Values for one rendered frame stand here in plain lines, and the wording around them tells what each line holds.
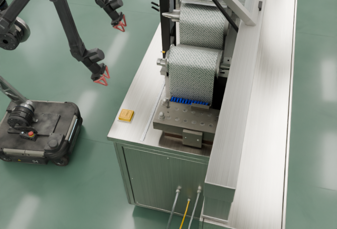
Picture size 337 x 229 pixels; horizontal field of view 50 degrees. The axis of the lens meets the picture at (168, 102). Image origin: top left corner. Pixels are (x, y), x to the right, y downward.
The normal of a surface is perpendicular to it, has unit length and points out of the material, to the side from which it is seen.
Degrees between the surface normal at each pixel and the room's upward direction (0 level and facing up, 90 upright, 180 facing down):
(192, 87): 90
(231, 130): 0
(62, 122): 0
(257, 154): 0
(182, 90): 90
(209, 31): 92
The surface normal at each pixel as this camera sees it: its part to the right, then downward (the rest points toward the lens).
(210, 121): -0.04, -0.66
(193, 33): -0.25, 0.75
